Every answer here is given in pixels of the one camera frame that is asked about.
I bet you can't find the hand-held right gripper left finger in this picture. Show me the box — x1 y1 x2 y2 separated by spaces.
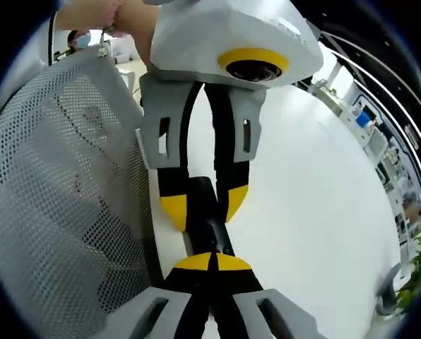
102 252 215 339

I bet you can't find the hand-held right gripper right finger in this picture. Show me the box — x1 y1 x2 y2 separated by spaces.
215 253 325 339

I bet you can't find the black remote control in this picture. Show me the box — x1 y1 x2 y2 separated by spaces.
187 176 237 256

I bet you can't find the person's left hand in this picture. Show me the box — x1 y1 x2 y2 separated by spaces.
117 5 161 67

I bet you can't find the grey mesh office chair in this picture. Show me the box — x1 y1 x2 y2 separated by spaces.
0 48 155 339

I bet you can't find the blue box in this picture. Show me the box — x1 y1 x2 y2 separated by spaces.
355 111 373 129

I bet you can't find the dark curved object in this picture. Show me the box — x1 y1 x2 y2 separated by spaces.
375 264 410 316

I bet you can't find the green potted plant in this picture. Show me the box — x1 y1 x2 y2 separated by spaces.
396 232 421 316

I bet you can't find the pink bracelet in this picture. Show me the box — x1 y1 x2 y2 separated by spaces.
102 0 124 38

